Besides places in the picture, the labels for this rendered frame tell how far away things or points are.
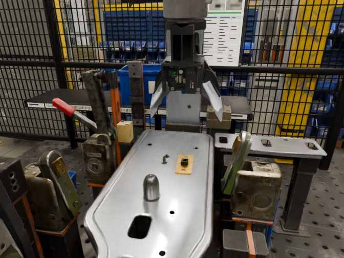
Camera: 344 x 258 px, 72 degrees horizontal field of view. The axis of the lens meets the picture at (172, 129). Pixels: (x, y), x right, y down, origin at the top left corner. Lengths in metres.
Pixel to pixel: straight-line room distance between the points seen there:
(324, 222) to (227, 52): 0.71
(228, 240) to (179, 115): 0.49
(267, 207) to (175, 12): 0.41
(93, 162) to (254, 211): 0.38
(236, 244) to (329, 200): 0.73
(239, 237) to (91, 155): 0.37
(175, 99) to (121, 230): 0.49
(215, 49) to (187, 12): 0.64
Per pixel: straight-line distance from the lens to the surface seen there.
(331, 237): 0.96
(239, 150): 0.47
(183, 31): 0.40
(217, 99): 0.49
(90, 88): 0.55
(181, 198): 0.48
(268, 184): 0.51
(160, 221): 0.43
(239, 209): 0.54
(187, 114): 0.81
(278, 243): 0.86
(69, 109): 0.61
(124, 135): 0.65
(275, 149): 0.70
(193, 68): 0.41
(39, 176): 0.48
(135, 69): 0.83
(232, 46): 1.04
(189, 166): 0.57
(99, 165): 0.62
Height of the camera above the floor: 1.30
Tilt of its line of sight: 23 degrees down
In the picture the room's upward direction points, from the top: straight up
